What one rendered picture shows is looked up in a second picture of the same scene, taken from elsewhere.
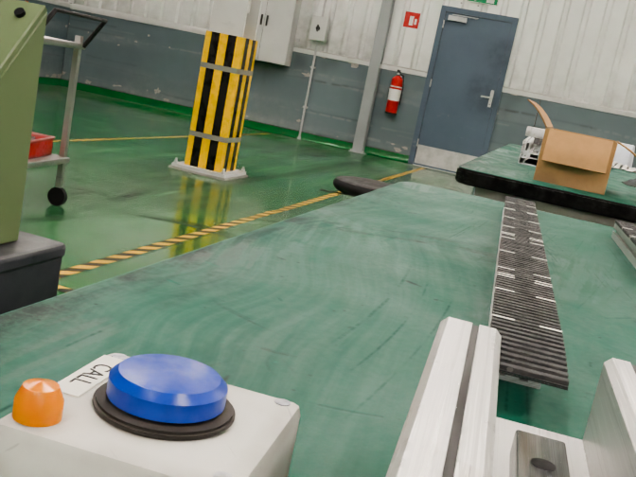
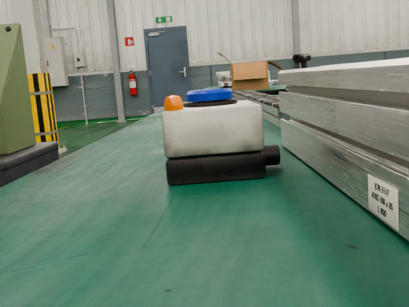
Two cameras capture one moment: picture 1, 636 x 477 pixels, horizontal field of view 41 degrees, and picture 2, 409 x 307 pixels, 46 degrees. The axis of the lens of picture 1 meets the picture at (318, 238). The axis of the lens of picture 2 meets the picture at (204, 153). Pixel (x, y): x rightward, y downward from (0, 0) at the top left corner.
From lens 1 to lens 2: 22 cm
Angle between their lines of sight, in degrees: 11
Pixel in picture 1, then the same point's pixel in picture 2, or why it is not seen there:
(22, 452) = (176, 119)
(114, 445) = (209, 107)
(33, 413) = (176, 104)
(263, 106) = (60, 111)
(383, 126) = (132, 103)
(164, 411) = (218, 95)
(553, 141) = (236, 69)
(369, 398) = not seen: hidden behind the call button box
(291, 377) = not seen: hidden behind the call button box
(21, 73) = (19, 57)
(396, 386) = not seen: hidden behind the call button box
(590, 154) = (255, 70)
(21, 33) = (13, 37)
